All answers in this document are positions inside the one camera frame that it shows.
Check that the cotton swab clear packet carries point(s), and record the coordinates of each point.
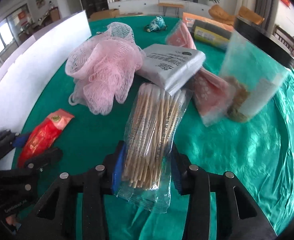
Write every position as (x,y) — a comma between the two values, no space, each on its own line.
(149,138)

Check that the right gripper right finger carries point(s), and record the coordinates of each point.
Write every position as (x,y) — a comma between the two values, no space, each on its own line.
(238,216)

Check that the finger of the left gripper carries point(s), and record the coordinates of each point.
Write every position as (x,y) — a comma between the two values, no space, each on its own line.
(10,140)
(48,157)

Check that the pink floral packet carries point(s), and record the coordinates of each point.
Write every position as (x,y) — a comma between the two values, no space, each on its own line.
(212,95)

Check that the dark wooden chair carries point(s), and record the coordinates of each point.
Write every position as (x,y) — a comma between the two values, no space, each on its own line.
(291,45)

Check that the pink mesh bath sponge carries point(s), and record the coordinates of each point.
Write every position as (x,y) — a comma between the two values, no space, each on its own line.
(103,68)

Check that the red snack packet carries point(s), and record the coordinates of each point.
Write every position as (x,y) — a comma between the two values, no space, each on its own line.
(44,135)

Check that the green tablecloth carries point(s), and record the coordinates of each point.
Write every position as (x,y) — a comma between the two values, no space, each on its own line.
(259,152)

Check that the teal patterned fabric pouch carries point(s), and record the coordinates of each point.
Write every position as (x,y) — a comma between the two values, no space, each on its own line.
(157,24)

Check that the small wooden bench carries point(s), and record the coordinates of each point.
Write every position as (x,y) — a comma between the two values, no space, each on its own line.
(166,6)

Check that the grey tissue packet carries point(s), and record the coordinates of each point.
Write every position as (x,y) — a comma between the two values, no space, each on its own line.
(170,67)

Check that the yellow green labelled packet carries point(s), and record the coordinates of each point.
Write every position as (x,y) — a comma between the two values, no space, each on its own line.
(211,34)

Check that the brown cardboard box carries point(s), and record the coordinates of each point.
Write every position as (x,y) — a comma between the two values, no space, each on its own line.
(112,13)

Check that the white tv cabinet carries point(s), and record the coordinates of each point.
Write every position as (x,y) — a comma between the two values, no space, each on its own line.
(171,8)

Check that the orange book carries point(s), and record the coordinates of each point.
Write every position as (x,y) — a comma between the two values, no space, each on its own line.
(189,20)

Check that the white cardboard box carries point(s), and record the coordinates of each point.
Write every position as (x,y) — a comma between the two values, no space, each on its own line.
(25,74)

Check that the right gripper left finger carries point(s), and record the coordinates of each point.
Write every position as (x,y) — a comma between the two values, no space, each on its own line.
(54,215)

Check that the clear jar with black lid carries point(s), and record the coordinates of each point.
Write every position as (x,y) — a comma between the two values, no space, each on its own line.
(256,65)

